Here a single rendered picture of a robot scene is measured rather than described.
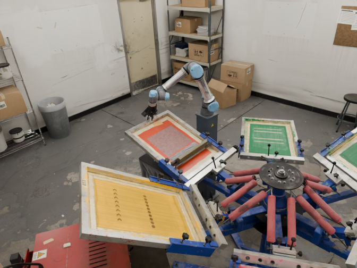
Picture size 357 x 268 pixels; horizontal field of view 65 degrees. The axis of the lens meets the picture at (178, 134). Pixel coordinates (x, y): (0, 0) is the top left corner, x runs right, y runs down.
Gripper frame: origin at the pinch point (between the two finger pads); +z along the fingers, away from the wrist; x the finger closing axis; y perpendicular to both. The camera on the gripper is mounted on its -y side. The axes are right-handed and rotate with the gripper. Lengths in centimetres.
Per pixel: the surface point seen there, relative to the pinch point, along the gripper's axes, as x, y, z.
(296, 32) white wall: 18, 380, -15
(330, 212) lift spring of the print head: -171, 4, -35
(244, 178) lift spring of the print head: -114, -8, -25
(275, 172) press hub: -130, -1, -42
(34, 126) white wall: 272, -18, 187
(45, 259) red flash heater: -62, -139, -1
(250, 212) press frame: -132, -19, -12
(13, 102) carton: 245, -48, 104
